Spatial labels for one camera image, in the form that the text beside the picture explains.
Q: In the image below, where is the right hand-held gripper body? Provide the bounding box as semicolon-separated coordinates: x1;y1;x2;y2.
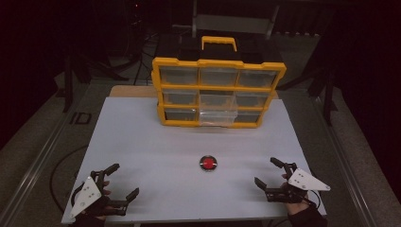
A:
264;161;332;204

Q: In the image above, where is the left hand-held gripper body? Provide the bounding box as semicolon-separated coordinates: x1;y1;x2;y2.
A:
69;169;129;219

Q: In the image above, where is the round red black disc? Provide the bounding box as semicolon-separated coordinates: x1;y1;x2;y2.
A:
199;154;218;172

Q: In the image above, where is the clear plastic drawer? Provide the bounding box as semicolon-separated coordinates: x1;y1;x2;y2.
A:
198;94;238;128

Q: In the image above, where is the person's left hand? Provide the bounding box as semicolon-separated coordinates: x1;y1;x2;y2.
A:
82;180;113;221

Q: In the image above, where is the person's right hand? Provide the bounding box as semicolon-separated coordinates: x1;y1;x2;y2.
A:
281;172;312;218

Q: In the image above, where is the wooden board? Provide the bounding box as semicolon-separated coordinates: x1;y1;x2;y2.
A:
109;85;159;98

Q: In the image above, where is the black tripod stand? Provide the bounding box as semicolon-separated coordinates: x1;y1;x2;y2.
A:
56;54;130;114
277;61;339;127

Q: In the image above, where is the set of closed clear drawers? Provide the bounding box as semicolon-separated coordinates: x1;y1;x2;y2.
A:
159;66;280;124

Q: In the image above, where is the yellow black drawer organizer cabinet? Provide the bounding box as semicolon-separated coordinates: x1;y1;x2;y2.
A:
150;35;288;130

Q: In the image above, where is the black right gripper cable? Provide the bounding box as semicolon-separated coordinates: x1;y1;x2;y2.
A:
302;188;323;210

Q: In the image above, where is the black cable on floor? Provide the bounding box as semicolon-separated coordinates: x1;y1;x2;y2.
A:
49;144;90;206

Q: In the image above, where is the aluminium floor rail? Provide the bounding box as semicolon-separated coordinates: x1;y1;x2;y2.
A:
310;94;379;227
0;80;93;227

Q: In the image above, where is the grey metal frame stand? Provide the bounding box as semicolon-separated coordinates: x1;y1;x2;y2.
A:
191;0;281;41

